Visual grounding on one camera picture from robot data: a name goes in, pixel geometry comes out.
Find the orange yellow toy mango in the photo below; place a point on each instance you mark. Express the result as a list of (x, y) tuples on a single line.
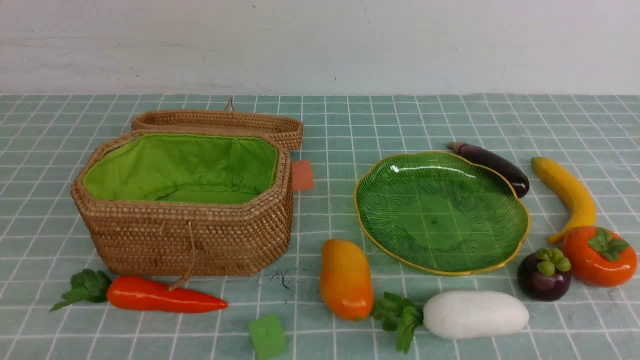
[(346, 286)]

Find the dark purple toy eggplant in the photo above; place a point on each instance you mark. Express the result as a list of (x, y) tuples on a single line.
[(483, 157)]

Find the white toy radish with leaves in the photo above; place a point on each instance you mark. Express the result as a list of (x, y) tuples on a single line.
[(453, 315)]

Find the orange toy carrot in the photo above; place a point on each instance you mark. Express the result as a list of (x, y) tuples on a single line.
[(135, 293)]

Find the purple toy mangosteen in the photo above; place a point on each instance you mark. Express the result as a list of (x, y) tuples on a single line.
[(545, 275)]

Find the yellow toy banana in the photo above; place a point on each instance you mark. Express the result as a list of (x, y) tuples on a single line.
[(572, 193)]

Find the orange toy persimmon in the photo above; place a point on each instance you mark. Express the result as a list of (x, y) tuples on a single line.
[(599, 257)]

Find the orange foam block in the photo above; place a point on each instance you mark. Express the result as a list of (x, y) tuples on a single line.
[(302, 175)]

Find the woven wicker basket lid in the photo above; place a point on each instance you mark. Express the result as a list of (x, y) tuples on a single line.
[(285, 131)]

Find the green leaf-shaped glass plate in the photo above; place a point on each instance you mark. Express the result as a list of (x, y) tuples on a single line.
[(440, 213)]

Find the woven wicker basket green lining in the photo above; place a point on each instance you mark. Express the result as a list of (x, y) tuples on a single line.
[(167, 203)]

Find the green foam cube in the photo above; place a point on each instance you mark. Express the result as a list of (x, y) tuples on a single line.
[(268, 337)]

